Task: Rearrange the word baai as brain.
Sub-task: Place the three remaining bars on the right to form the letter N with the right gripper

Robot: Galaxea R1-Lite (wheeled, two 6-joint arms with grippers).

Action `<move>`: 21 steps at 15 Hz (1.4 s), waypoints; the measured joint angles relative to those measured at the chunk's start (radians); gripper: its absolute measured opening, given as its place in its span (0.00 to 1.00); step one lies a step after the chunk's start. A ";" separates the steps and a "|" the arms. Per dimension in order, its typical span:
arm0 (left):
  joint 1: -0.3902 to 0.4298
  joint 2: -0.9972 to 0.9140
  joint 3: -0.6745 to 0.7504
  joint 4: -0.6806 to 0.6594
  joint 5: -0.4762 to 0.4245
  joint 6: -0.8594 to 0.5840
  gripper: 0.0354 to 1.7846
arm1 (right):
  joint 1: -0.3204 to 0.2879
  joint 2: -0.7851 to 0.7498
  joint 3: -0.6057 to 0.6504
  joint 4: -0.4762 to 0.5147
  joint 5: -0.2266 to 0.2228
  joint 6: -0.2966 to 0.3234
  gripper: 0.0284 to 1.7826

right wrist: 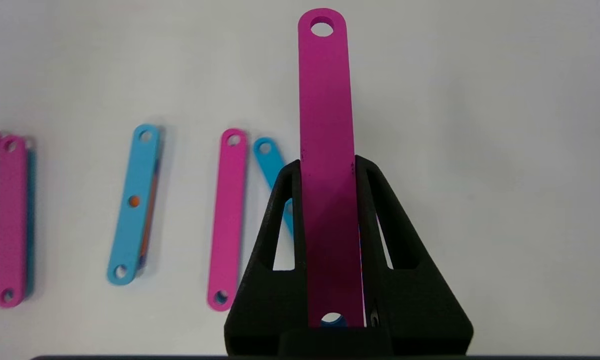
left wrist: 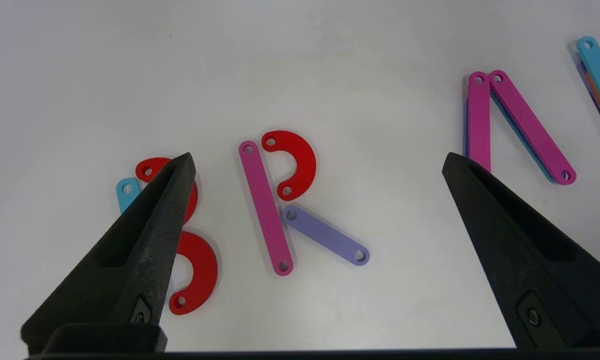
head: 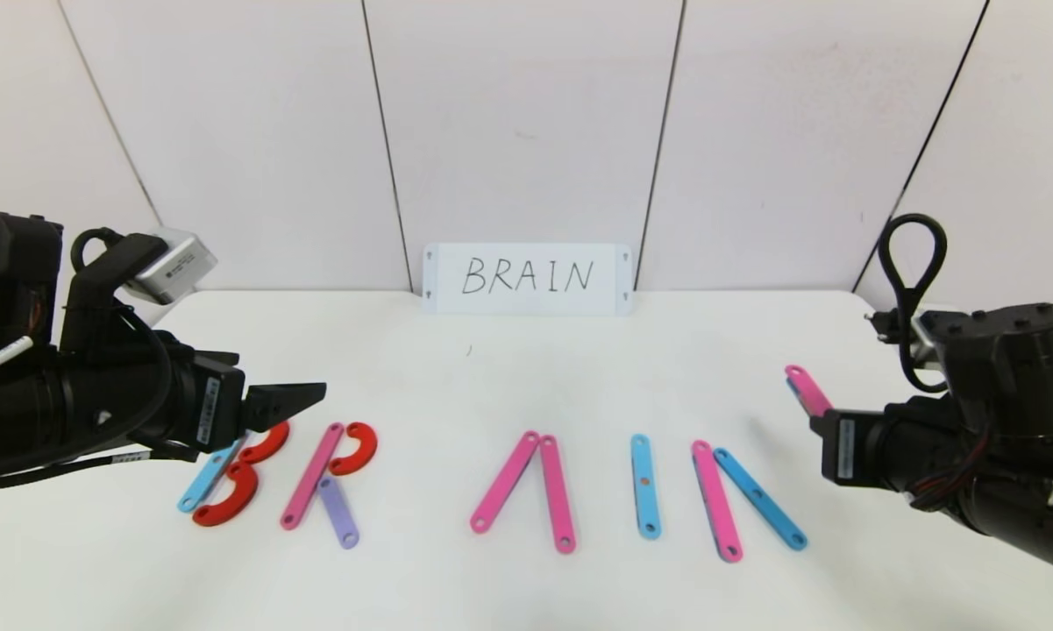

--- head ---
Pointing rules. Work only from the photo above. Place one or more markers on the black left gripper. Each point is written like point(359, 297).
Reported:
point(217, 409)

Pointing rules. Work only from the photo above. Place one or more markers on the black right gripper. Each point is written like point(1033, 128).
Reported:
point(843, 445)

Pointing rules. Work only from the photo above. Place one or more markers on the medium pink bar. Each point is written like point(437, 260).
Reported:
point(811, 393)

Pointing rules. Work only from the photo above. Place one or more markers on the long pink bar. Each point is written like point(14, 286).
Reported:
point(311, 478)
point(505, 482)
point(719, 504)
point(558, 495)

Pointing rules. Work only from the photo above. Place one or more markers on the small red curved piece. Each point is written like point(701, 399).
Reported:
point(364, 447)

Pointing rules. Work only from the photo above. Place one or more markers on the short blue bar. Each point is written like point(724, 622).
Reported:
point(758, 499)

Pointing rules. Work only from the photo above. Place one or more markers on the short purple bar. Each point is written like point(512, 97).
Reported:
point(339, 517)

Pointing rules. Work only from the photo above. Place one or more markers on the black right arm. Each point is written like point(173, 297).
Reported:
point(1008, 421)

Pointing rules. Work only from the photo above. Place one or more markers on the black and orange left arm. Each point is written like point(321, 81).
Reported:
point(35, 407)

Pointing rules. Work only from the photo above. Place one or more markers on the white BRAIN sign card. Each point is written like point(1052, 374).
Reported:
point(526, 302)

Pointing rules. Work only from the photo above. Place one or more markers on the large red curved piece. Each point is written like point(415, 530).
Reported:
point(241, 499)
point(272, 438)

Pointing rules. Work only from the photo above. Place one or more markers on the long blue bar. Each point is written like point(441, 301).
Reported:
point(200, 486)

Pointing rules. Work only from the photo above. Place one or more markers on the blue bar with orange dot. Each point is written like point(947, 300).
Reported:
point(646, 504)

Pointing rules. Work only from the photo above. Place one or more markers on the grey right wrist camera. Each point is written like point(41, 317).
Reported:
point(926, 337)

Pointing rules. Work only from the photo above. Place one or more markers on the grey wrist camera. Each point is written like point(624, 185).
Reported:
point(926, 337)
point(175, 265)

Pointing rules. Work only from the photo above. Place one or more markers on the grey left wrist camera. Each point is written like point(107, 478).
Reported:
point(175, 265)

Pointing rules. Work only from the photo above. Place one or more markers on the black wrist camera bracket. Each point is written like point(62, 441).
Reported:
point(101, 294)

